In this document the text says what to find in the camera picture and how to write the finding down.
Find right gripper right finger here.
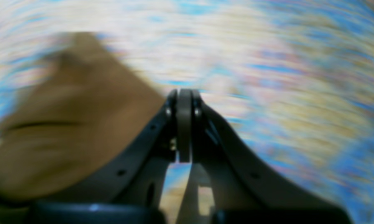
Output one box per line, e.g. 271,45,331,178
178,90,351,224

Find brown t-shirt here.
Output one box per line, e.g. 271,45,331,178
0,33,165,202

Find patterned tablecloth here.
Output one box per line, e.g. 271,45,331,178
0,0,374,224

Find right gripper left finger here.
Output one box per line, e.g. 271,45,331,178
29,90,177,224

